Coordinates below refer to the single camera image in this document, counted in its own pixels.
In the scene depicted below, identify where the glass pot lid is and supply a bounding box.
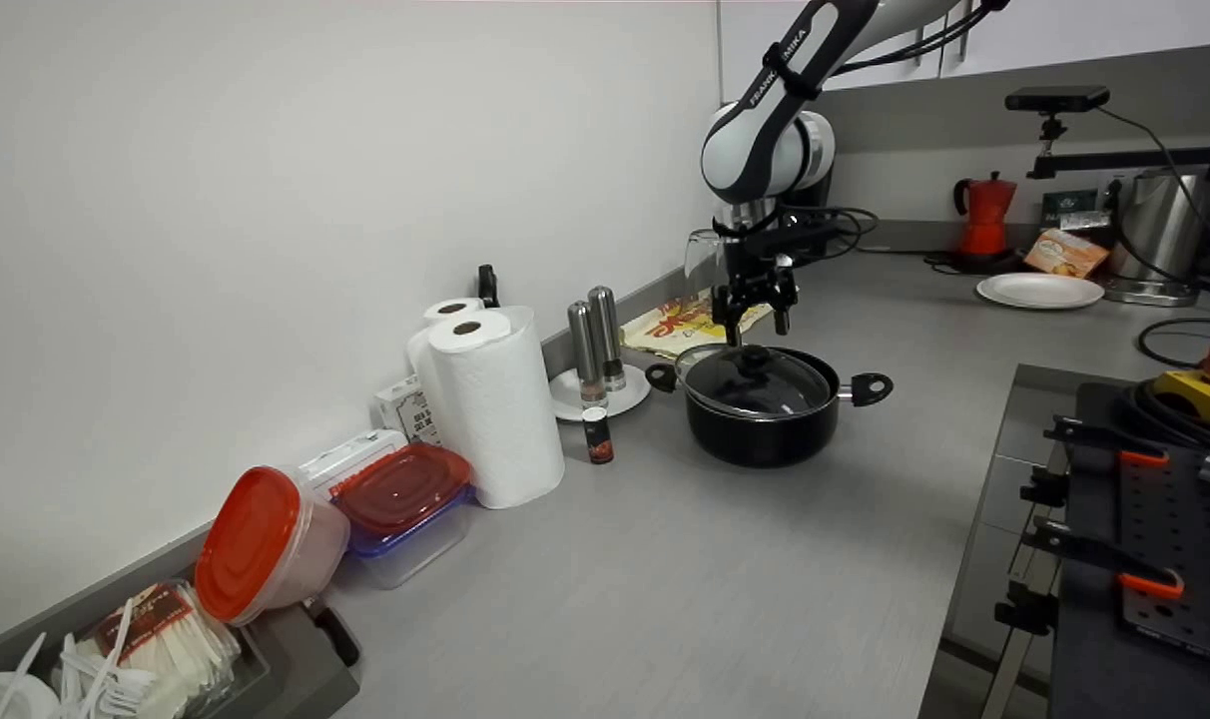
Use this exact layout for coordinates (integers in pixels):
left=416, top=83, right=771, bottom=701
left=678, top=338, right=844, bottom=426

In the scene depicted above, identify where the grey utensil tray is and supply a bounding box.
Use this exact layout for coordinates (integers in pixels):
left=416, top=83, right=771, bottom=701
left=0, top=572, right=364, bottom=719

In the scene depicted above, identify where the orange handled black clamp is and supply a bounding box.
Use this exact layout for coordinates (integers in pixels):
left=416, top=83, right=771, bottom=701
left=1021, top=516, right=1190, bottom=612
left=1044, top=411, right=1180, bottom=484

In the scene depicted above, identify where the clear drinking glass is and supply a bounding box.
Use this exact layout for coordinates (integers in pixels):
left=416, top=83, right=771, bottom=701
left=685, top=222, right=731, bottom=283

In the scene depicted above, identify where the black cooking pot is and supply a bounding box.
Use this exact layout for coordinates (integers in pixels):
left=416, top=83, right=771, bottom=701
left=645, top=338, right=900, bottom=469

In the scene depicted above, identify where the rectangular red lid container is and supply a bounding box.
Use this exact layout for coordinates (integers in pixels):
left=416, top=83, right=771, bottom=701
left=327, top=438, right=482, bottom=589

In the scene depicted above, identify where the black external camera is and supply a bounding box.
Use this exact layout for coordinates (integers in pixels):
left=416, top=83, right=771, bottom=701
left=1004, top=83, right=1116, bottom=119

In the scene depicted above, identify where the red moka pot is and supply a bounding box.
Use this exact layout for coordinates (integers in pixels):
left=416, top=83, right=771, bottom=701
left=951, top=166, right=1021, bottom=264

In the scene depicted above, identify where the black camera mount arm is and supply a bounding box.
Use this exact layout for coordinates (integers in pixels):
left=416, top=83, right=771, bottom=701
left=1025, top=113, right=1210, bottom=183

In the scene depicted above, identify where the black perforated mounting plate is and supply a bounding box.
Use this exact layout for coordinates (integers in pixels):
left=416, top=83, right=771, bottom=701
left=1051, top=380, right=1210, bottom=719

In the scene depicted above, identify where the stainless steel kettle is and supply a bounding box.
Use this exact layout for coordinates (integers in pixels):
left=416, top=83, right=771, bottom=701
left=1109, top=166, right=1210, bottom=294

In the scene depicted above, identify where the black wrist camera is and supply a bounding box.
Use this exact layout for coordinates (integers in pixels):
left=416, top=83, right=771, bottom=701
left=787, top=200, right=859, bottom=258

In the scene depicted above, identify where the green box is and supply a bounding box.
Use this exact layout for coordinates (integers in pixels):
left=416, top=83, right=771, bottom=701
left=1040, top=186, right=1116, bottom=230

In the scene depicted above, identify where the silver pepper mill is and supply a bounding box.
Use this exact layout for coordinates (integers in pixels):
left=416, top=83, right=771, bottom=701
left=587, top=283, right=633, bottom=390
left=565, top=298, right=613, bottom=404

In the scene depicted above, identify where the white bowl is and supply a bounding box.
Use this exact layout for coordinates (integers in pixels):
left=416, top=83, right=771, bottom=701
left=0, top=667, right=66, bottom=719

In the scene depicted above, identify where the small red spice bottle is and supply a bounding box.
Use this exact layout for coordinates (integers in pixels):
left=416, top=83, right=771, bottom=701
left=582, top=411, right=619, bottom=465

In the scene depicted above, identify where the round orange lid container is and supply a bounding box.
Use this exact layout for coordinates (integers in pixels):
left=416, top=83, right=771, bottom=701
left=191, top=461, right=357, bottom=631

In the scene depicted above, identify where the white power strip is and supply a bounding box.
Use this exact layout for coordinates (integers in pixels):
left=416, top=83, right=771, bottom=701
left=295, top=426, right=409, bottom=489

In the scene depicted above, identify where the white round saucer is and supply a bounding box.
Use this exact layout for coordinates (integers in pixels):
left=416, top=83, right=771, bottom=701
left=546, top=363, right=655, bottom=426

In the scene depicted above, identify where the yellow emergency stop button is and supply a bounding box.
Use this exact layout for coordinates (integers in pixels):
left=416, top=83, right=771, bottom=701
left=1149, top=338, right=1210, bottom=426

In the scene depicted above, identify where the black looped cable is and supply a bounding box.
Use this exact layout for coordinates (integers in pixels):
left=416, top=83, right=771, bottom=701
left=1135, top=314, right=1210, bottom=371

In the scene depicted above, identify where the white plastic cutlery bundle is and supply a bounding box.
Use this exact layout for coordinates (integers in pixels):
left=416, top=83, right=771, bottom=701
left=47, top=584, right=248, bottom=719

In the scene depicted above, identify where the white dinner plate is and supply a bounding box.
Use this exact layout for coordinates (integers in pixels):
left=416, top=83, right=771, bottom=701
left=976, top=270, right=1109, bottom=314

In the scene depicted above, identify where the white paper towel roll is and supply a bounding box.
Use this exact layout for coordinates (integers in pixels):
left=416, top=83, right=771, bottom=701
left=424, top=307, right=569, bottom=516
left=409, top=294, right=492, bottom=380

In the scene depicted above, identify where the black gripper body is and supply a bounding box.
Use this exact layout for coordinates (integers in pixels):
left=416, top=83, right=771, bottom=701
left=713, top=210, right=820, bottom=298

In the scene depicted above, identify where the orange snack packet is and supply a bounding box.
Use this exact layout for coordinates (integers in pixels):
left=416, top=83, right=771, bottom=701
left=1021, top=222, right=1116, bottom=283

